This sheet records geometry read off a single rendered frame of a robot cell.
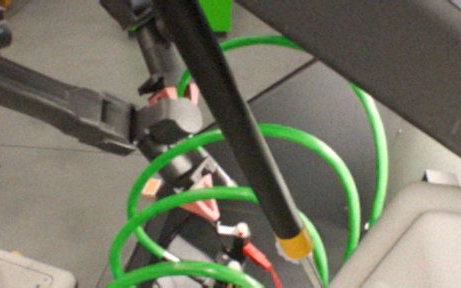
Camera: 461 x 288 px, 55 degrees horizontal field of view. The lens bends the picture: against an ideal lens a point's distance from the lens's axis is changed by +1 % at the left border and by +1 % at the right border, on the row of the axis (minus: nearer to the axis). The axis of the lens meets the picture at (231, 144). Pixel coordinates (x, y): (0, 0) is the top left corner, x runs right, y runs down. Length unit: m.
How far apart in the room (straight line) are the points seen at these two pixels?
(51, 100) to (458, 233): 0.54
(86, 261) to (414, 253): 2.05
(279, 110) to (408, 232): 0.79
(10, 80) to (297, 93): 0.55
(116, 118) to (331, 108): 0.47
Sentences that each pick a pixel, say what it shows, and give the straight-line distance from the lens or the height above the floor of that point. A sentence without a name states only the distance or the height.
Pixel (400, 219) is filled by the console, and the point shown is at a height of 1.54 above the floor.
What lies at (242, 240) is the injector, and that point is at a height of 1.10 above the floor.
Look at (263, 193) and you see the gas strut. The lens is 0.24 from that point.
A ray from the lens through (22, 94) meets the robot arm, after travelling 0.63.
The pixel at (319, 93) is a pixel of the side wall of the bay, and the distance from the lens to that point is 0.94.
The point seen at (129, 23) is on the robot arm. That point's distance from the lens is 0.82.
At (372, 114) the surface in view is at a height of 1.35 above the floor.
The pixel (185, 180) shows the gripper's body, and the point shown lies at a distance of 0.71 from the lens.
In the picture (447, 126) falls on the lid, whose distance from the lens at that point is 0.17.
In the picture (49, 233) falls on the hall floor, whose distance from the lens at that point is 2.35.
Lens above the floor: 1.67
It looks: 37 degrees down
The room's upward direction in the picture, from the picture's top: 3 degrees clockwise
